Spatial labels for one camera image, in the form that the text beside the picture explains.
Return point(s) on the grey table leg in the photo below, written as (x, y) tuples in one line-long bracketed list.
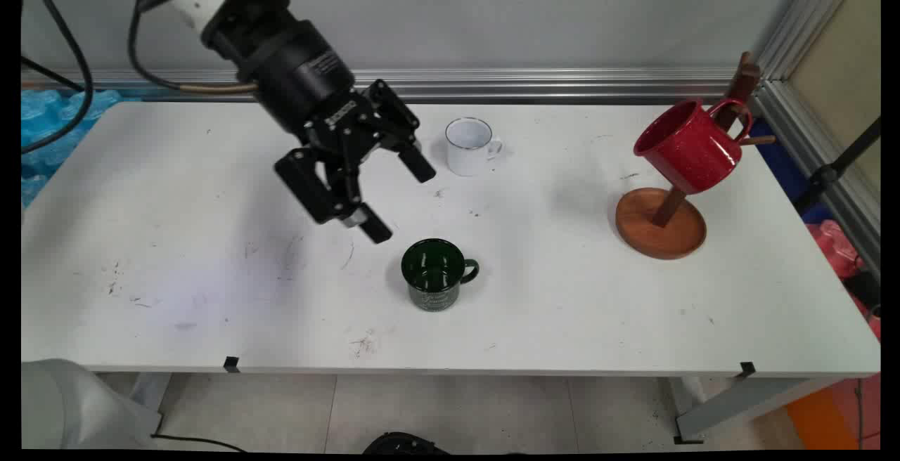
[(149, 394), (738, 405)]

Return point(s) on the white enamel mug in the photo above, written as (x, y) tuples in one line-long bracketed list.
[(470, 152)]

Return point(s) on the dark green enamel mug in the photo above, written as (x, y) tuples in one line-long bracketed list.
[(432, 278)]

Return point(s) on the aluminium frame post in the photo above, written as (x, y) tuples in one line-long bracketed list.
[(794, 39)]

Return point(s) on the black round floor object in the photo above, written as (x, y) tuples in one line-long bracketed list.
[(404, 443)]

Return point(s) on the red speckled enamel mug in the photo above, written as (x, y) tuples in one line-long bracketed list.
[(692, 146)]

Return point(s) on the black tripod pole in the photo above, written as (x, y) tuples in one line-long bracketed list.
[(840, 162)]

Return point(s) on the wooden mug tree stand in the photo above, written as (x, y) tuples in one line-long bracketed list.
[(661, 229)]

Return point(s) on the pink red bag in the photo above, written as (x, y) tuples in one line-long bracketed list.
[(837, 247)]

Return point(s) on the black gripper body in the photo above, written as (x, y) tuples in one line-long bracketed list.
[(302, 74)]

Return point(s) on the blue bubble wrap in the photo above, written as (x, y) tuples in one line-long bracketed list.
[(49, 120)]

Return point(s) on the aluminium back rail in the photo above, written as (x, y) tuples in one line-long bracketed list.
[(527, 85)]

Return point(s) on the orange floor item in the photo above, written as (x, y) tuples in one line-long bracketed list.
[(819, 419)]

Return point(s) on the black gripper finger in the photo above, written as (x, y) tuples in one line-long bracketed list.
[(411, 155), (309, 187)]

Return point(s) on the black tape piece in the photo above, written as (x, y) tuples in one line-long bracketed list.
[(231, 364), (747, 369)]

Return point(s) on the blue box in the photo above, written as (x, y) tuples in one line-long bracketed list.
[(780, 166)]

